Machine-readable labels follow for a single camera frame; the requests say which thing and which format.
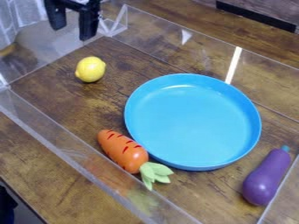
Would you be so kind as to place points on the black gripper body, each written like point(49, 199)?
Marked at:
point(91, 5)

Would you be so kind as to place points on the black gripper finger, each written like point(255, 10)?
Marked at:
point(56, 16)
point(88, 24)

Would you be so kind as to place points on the yellow toy lemon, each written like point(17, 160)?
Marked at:
point(89, 69)

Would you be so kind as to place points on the blue round plastic tray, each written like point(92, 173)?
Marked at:
point(195, 122)

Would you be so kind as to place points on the orange toy carrot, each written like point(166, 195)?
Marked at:
point(131, 156)

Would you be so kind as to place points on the dark object at table edge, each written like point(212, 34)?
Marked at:
point(7, 207)

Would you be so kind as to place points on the purple toy eggplant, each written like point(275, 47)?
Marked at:
point(262, 181)

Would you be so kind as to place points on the clear acrylic enclosure wall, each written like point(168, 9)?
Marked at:
point(52, 114)

